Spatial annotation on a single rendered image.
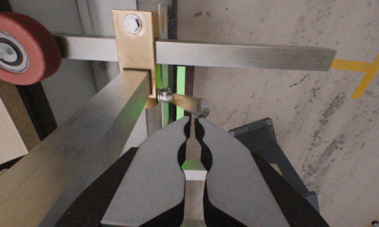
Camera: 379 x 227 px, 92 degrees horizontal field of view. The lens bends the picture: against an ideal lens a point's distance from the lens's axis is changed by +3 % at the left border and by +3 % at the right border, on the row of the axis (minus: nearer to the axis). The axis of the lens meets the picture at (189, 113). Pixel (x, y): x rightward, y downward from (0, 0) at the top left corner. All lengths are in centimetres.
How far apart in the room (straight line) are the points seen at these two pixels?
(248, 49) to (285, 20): 97
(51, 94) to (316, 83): 137
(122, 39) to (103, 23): 28
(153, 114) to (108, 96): 31
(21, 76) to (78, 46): 8
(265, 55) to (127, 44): 19
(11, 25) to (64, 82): 22
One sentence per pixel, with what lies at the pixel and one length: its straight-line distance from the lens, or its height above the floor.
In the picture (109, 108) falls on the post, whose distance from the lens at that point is 17.
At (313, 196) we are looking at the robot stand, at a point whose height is 60.
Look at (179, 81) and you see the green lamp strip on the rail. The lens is 44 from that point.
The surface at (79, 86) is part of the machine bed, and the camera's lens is 54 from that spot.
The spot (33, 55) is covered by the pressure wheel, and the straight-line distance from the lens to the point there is 28.
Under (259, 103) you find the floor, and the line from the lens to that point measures 134.
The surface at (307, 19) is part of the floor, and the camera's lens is 129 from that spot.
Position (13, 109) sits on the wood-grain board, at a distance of 36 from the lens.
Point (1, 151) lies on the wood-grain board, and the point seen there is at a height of 90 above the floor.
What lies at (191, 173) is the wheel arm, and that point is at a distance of 40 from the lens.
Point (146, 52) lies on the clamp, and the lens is 26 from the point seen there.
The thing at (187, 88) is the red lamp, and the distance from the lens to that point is 45.
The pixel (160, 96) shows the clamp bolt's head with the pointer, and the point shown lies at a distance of 30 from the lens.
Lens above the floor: 112
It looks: 61 degrees down
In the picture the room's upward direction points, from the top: 179 degrees counter-clockwise
